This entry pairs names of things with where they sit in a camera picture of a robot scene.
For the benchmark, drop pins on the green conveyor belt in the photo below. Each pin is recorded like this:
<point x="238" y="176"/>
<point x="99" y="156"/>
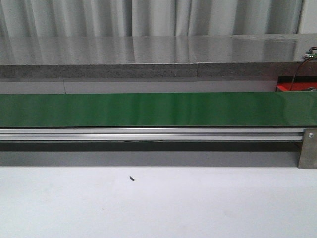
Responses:
<point x="159" y="109"/>

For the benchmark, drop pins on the grey stone counter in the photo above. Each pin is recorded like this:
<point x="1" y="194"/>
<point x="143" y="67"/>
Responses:
<point x="156" y="57"/>

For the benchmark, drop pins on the small green circuit board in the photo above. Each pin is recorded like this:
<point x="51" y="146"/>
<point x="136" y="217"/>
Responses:
<point x="310" y="54"/>

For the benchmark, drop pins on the grey pleated curtain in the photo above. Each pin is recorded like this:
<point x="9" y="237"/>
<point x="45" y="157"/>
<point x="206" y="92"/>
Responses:
<point x="94" y="18"/>

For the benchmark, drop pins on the aluminium conveyor side rail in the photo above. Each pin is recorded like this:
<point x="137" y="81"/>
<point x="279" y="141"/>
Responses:
<point x="152" y="134"/>

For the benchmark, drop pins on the metal conveyor support bracket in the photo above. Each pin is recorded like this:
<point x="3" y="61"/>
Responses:
<point x="308" y="155"/>

